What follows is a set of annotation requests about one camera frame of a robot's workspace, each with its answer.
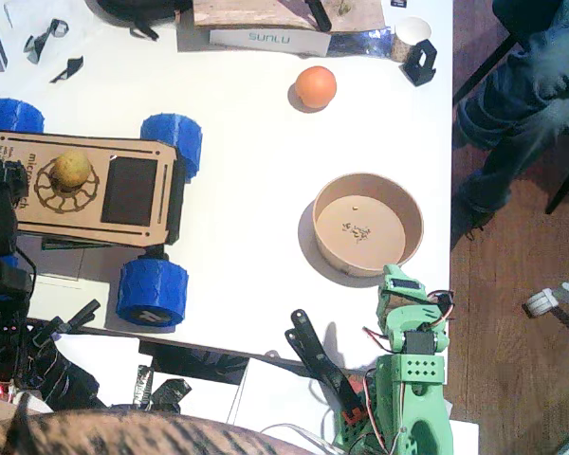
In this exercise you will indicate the wooden microverch rover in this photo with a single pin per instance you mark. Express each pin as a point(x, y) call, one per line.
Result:
point(76, 213)

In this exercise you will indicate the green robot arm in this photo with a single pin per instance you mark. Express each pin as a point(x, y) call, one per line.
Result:
point(408, 374)

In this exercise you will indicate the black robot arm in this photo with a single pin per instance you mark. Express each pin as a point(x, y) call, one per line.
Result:
point(0, 284)

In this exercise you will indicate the round cardboard bowl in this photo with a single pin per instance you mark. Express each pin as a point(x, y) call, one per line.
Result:
point(360, 242)

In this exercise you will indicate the blue ribbed rover wheel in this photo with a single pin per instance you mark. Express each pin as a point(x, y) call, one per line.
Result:
point(14, 116)
point(9, 261)
point(175, 137)
point(152, 291)

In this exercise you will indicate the yellow lemon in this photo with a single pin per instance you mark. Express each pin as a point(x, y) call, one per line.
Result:
point(71, 169)

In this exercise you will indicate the black clamp with red grip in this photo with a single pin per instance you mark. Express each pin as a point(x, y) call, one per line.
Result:
point(313, 351)

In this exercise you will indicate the white furniture leg foot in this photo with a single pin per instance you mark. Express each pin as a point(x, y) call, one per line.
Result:
point(540, 303)

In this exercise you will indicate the orange ball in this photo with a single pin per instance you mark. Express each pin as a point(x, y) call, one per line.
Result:
point(315, 87)

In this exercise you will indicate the black printed holder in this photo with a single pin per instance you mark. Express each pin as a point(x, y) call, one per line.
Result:
point(408, 68)

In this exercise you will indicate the person in blue jeans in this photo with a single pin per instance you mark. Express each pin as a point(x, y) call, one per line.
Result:
point(517, 109)

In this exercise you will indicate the paper cup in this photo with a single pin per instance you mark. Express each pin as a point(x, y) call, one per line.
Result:
point(412, 30)

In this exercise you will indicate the black silver foil bag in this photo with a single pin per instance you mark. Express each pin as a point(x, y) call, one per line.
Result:
point(166, 391)

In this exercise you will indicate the white SUNLU box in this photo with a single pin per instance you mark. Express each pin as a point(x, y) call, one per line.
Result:
point(275, 40)

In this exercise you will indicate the black plastic bar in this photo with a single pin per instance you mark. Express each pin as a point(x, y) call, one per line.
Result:
point(318, 16)

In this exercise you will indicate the small black card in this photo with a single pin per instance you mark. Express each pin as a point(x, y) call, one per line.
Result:
point(399, 4)

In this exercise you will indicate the brown black striped fabric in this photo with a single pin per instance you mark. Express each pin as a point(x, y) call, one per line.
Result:
point(123, 433)

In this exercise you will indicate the wooden board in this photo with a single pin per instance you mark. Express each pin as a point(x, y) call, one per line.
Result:
point(256, 14)

